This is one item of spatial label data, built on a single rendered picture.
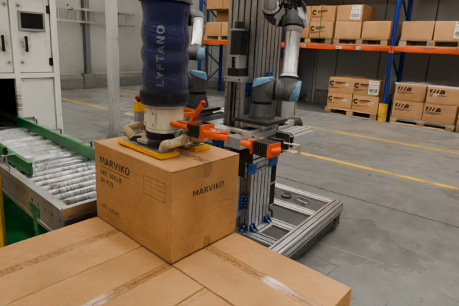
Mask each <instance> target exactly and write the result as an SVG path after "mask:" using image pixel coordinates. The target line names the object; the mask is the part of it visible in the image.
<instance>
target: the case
mask: <svg viewBox="0 0 459 306"><path fill-rule="evenodd" d="M125 138H128V137H127V136H123V137H116V138H111V139H103V140H99V141H95V142H94V147H95V164H96V197H97V214H98V216H99V217H100V218H101V219H103V220H105V221H106V222H107V223H109V224H111V225H112V226H114V227H116V228H117V229H119V230H120V231H121V232H123V233H125V234H126V235H127V236H129V237H131V238H132V239H134V240H136V241H137V242H138V243H140V244H141V245H143V246H144V247H146V248H147V249H149V250H151V251H152V252H154V253H155V254H157V255H158V256H160V257H161V258H163V259H164V260H166V261H167V262H169V263H170V264H173V263H174V262H177V261H178V260H181V259H182V258H185V257H186V256H188V255H190V254H192V253H194V252H196V251H198V250H200V249H202V248H204V247H206V246H208V245H210V244H212V243H214V242H216V241H218V240H220V239H222V238H224V237H226V236H227V235H229V234H231V233H233V232H235V228H236V203H237V190H238V166H239V153H236V152H232V151H229V150H225V149H222V148H218V147H215V146H212V145H210V149H208V150H202V151H199V152H192V151H190V150H186V149H184V148H180V147H177V148H173V149H171V150H175V151H177V152H179V156H176V157H173V158H167V159H164V160H160V159H157V158H154V157H153V156H150V155H147V154H144V153H143V152H140V151H137V150H134V149H132V148H129V147H127V146H125V145H122V144H120V143H118V140H119V139H125Z"/></svg>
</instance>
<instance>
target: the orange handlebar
mask: <svg viewBox="0 0 459 306"><path fill-rule="evenodd" d="M183 109H184V112H186V113H184V117H191V116H192V115H193V114H194V112H195V110H194V109H189V108H185V107H183ZM170 125H171V126H175V127H178V128H182V129H185V130H187V125H186V124H182V123H179V122H175V121H170ZM228 132H229V131H226V130H221V129H218V130H215V129H213V128H211V129H210V130H203V131H202V134H203V135H206V136H209V138H211V139H215V140H217V141H218V140H224V141H227V135H233V134H231V133H228ZM251 140H254V139H247V141H244V140H241V141H240V145H241V146H245V147H247V148H250V143H251ZM280 152H281V148H280V147H277V148H273V149H272V150H271V154H279V153H280Z"/></svg>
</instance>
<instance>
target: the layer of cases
mask: <svg viewBox="0 0 459 306"><path fill-rule="evenodd" d="M351 289H352V288H350V287H348V286H346V285H344V284H342V283H340V282H338V281H336V280H334V279H332V278H330V277H327V276H325V275H323V274H321V273H319V272H317V271H315V270H313V269H311V268H309V267H307V266H304V265H302V264H300V263H298V262H296V261H294V260H292V259H290V258H287V257H286V256H284V255H282V254H280V253H277V252H276V251H273V250H272V249H269V248H267V247H265V246H263V245H261V244H259V243H257V242H255V241H253V240H251V239H248V238H246V237H244V236H242V235H240V234H238V233H236V232H235V233H234V232H233V233H231V234H229V235H227V236H226V237H224V238H222V239H220V240H218V241H216V242H214V243H212V244H210V245H208V246H206V247H204V248H202V249H200V250H198V251H196V252H194V253H192V254H190V255H188V256H186V257H185V258H182V259H181V260H178V261H177V262H174V263H173V264H170V263H169V262H167V261H166V260H164V259H163V258H161V257H160V256H158V255H157V254H155V253H154V252H152V251H151V250H149V249H147V248H146V247H144V246H143V245H141V244H140V243H138V242H137V241H136V240H134V239H132V238H131V237H129V236H127V235H126V234H125V233H123V232H121V231H120V230H119V229H117V228H116V227H114V226H112V225H111V224H109V223H107V222H106V221H105V220H103V219H101V218H100V217H94V218H91V219H87V220H84V221H81V222H78V223H75V224H72V225H69V226H66V227H63V228H60V229H57V230H54V231H51V232H47V233H45V234H41V235H39V236H35V237H33V238H29V239H26V240H23V241H20V242H16V243H14V244H11V245H8V246H5V247H2V248H0V306H349V304H350V295H351Z"/></svg>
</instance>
